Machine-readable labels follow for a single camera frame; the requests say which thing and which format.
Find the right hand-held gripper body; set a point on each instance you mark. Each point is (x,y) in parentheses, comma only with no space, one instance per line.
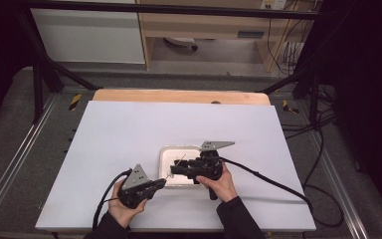
(205,166)

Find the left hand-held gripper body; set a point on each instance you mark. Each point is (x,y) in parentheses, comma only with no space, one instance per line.
(136,186)

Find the small white food piece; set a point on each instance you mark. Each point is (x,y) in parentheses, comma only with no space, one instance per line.
(171,175)

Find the square metal tray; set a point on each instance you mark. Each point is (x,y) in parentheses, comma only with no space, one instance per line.
(166,157)

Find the person's right hand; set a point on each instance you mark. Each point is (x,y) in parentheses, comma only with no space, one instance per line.
(224,187)

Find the person's left hand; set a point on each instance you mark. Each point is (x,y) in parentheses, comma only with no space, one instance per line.
(124,212)

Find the white board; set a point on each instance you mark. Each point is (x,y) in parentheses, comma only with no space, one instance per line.
(129,132)

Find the wooden table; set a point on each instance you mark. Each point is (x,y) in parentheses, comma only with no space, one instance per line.
(179,96)

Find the yellow black tape strip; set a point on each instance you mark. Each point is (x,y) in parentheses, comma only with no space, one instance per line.
(289,107)
(75,101)

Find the white chair base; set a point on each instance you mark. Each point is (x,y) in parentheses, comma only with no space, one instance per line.
(180,41)

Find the light wooden desk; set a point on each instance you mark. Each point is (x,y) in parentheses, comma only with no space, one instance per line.
(205,26)

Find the white cabinet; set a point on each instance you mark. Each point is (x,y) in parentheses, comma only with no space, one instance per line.
(89,36)

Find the white power strip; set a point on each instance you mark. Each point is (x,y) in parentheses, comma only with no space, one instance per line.
(273,4)

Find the dark curtain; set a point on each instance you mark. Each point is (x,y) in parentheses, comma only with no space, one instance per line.
(0,49)
(371,83)

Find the aluminium floor rail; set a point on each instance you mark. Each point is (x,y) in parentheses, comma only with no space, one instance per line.
(16,156)
(336,186)

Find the black metal frame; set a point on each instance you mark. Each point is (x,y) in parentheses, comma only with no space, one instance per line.
(179,9)

